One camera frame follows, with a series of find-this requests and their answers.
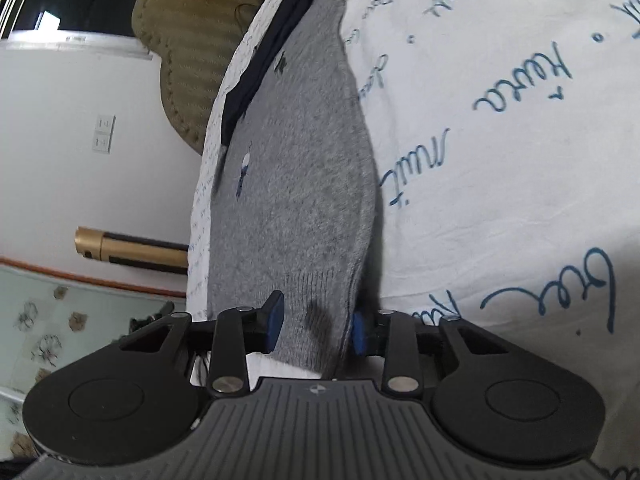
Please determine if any white wall socket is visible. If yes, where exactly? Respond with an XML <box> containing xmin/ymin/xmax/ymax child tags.
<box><xmin>91</xmin><ymin>115</ymin><xmax>116</xmax><ymax>154</ymax></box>

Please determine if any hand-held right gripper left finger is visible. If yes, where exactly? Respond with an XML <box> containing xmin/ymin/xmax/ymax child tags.
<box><xmin>117</xmin><ymin>290</ymin><xmax>286</xmax><ymax>401</ymax></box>

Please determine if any olive padded headboard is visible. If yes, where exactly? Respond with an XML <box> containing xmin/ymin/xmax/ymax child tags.
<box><xmin>117</xmin><ymin>0</ymin><xmax>296</xmax><ymax>156</ymax></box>

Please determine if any gold and black tube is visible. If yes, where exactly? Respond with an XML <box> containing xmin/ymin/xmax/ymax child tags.
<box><xmin>74</xmin><ymin>227</ymin><xmax>191</xmax><ymax>275</ymax></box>

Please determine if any white printed bed sheet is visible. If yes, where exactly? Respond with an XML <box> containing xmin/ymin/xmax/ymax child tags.
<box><xmin>186</xmin><ymin>0</ymin><xmax>640</xmax><ymax>480</ymax></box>

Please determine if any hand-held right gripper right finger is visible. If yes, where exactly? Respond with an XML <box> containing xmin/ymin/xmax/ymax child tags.
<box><xmin>351</xmin><ymin>310</ymin><xmax>511</xmax><ymax>401</ymax></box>

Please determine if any grey sweater with navy sleeves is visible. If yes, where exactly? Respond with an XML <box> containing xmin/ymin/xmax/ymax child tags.
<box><xmin>206</xmin><ymin>0</ymin><xmax>383</xmax><ymax>381</ymax></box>

